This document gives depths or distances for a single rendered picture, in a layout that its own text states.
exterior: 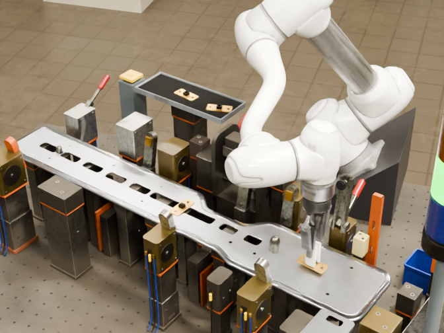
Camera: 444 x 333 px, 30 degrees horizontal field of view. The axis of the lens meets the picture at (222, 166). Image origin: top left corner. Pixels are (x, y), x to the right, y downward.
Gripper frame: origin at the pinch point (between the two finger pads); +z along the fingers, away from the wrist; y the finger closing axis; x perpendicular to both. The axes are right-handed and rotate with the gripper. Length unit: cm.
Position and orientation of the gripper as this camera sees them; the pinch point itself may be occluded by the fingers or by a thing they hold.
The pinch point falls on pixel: (312, 253)
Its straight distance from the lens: 230.4
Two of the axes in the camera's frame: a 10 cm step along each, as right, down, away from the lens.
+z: 0.1, 8.3, 5.6
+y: -6.0, 4.6, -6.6
